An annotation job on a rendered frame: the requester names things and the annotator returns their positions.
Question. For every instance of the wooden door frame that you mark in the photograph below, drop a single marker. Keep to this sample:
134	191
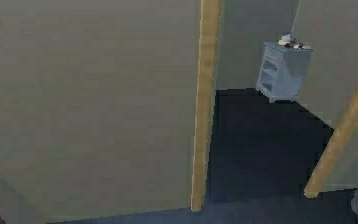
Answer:
205	100

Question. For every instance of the small yellow flat object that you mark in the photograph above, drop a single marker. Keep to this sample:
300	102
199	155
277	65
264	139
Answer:
283	42

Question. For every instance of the small pale blue object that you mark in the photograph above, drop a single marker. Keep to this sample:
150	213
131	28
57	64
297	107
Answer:
286	37

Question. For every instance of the pale blue bedside cabinet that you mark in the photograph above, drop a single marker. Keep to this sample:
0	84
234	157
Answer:
282	71

